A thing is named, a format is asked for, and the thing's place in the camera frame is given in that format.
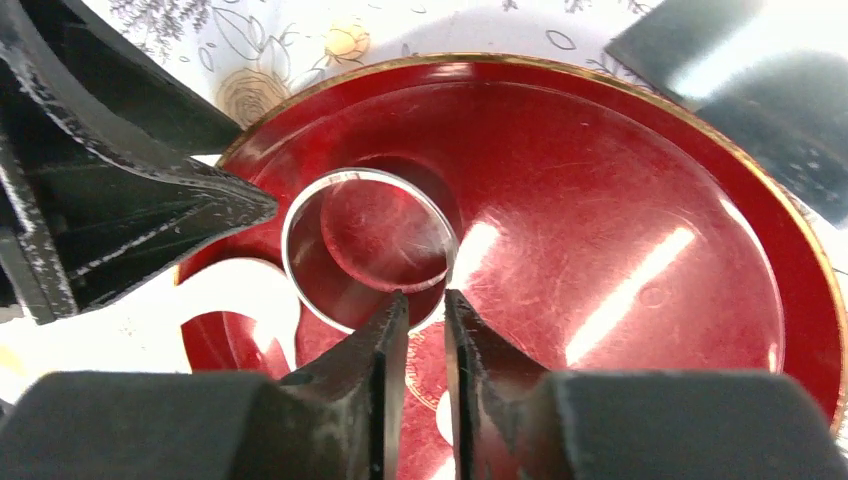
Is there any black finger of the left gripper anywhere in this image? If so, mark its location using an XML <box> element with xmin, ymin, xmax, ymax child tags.
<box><xmin>1</xmin><ymin>1</ymin><xmax>277</xmax><ymax>325</ymax></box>

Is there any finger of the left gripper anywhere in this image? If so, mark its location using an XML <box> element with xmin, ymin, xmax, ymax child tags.
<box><xmin>21</xmin><ymin>1</ymin><xmax>242</xmax><ymax>155</ymax></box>

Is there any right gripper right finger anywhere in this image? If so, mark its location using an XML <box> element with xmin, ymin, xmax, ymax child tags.
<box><xmin>444</xmin><ymin>290</ymin><xmax>847</xmax><ymax>479</ymax></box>

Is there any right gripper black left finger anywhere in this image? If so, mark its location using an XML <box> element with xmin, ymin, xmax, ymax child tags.
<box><xmin>1</xmin><ymin>293</ymin><xmax>408</xmax><ymax>479</ymax></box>

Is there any leftover dough scrap ring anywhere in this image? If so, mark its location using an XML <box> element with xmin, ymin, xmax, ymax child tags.
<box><xmin>0</xmin><ymin>256</ymin><xmax>303</xmax><ymax>405</ymax></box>

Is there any round metal cutter ring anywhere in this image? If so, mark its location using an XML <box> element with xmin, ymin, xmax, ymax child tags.
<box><xmin>280</xmin><ymin>166</ymin><xmax>460</xmax><ymax>336</ymax></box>

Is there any round red tray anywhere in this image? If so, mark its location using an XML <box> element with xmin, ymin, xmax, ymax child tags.
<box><xmin>173</xmin><ymin>52</ymin><xmax>848</xmax><ymax>480</ymax></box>

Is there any scraper with orange handle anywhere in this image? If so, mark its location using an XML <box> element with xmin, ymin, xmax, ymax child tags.
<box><xmin>606</xmin><ymin>1</ymin><xmax>847</xmax><ymax>230</ymax></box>

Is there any floral patterned table mat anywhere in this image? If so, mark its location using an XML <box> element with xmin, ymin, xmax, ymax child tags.
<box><xmin>79</xmin><ymin>0</ymin><xmax>848</xmax><ymax>480</ymax></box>

